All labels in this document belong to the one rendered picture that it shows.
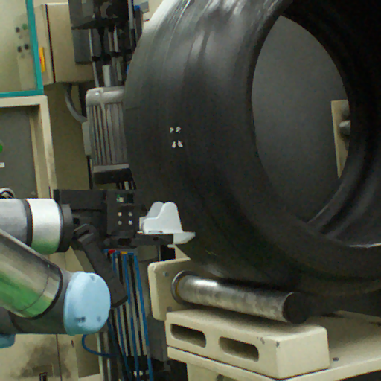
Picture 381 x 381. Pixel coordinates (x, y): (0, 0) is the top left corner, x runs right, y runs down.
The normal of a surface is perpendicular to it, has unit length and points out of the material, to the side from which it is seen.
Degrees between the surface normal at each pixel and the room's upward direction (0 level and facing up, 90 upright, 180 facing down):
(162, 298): 90
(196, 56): 75
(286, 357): 90
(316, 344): 90
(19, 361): 90
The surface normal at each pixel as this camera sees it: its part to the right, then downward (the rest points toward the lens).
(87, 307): 0.85, -0.06
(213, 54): -0.32, -0.21
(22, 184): 0.46, 0.00
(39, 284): 0.78, 0.15
